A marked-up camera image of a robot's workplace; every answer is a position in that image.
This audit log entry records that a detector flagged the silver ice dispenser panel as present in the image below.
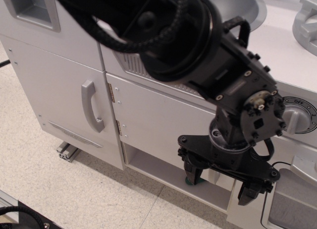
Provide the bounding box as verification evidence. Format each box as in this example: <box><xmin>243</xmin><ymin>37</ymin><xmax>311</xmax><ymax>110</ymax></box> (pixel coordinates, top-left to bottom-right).
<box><xmin>3</xmin><ymin>0</ymin><xmax>60</xmax><ymax>32</ymax></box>

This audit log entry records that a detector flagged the silver fridge door handle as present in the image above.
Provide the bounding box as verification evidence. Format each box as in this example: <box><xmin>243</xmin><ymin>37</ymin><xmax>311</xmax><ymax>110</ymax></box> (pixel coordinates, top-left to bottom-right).
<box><xmin>81</xmin><ymin>79</ymin><xmax>105</xmax><ymax>133</ymax></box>

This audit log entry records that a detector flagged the white toy kitchen unit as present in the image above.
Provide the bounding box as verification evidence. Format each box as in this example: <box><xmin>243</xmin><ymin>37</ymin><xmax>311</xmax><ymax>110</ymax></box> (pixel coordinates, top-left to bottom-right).
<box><xmin>0</xmin><ymin>0</ymin><xmax>317</xmax><ymax>216</ymax></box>

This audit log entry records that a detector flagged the black braided cable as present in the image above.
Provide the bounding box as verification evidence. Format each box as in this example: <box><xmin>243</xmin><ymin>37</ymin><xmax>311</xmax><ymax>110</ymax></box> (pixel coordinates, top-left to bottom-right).
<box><xmin>0</xmin><ymin>206</ymin><xmax>42</xmax><ymax>229</ymax></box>

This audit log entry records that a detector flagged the silver oven timer knob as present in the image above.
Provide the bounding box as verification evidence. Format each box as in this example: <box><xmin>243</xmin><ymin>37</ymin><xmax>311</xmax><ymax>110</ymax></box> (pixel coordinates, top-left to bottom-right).
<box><xmin>283</xmin><ymin>97</ymin><xmax>317</xmax><ymax>135</ymax></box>

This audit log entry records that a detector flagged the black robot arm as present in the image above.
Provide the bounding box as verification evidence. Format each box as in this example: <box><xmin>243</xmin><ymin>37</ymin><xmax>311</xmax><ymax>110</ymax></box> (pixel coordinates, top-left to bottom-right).
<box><xmin>58</xmin><ymin>0</ymin><xmax>286</xmax><ymax>206</ymax></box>

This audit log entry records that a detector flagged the white cabinet door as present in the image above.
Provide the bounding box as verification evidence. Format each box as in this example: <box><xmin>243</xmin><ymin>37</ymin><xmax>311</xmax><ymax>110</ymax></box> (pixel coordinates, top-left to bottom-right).
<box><xmin>106</xmin><ymin>73</ymin><xmax>215</xmax><ymax>169</ymax></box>

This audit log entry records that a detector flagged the white oven door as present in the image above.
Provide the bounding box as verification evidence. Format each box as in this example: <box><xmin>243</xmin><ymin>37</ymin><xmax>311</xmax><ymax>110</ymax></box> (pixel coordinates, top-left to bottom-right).
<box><xmin>227</xmin><ymin>137</ymin><xmax>317</xmax><ymax>229</ymax></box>

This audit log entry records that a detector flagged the silver fridge logo badge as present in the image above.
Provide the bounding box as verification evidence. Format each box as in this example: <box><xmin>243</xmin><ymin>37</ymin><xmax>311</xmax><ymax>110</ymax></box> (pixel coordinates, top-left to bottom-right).
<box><xmin>49</xmin><ymin>121</ymin><xmax>103</xmax><ymax>148</ymax></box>

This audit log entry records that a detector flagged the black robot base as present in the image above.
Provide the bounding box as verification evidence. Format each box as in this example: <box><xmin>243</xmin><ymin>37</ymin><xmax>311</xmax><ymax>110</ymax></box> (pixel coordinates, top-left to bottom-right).
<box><xmin>0</xmin><ymin>189</ymin><xmax>72</xmax><ymax>229</ymax></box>

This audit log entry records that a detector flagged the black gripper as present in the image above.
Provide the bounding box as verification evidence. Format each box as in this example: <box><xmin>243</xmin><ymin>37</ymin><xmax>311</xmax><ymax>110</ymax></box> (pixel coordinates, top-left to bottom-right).
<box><xmin>178</xmin><ymin>135</ymin><xmax>280</xmax><ymax>205</ymax></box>

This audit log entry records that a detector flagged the aluminium extrusion bar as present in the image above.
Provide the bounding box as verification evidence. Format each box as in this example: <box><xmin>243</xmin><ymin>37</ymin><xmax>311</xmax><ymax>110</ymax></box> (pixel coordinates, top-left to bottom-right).
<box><xmin>56</xmin><ymin>142</ymin><xmax>81</xmax><ymax>163</ymax></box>

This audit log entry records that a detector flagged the white fridge door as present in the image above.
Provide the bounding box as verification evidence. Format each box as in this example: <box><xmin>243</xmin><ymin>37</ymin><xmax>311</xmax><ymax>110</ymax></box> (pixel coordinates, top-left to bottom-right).
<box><xmin>0</xmin><ymin>36</ymin><xmax>125</xmax><ymax>169</ymax></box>

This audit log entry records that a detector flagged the silver oven door handle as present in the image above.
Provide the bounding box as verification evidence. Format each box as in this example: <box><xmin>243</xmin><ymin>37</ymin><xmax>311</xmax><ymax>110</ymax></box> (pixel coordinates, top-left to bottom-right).
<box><xmin>290</xmin><ymin>156</ymin><xmax>317</xmax><ymax>186</ymax></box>

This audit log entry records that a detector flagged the silver toy sink bowl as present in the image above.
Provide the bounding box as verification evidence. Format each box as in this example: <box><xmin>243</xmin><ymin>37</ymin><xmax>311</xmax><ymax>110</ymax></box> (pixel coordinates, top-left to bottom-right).
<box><xmin>221</xmin><ymin>0</ymin><xmax>267</xmax><ymax>32</ymax></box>

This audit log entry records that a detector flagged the silver stove burner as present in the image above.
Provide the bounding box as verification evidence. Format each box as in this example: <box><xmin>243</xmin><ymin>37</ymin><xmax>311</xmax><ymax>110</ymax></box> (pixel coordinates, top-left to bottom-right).
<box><xmin>292</xmin><ymin>0</ymin><xmax>317</xmax><ymax>56</ymax></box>

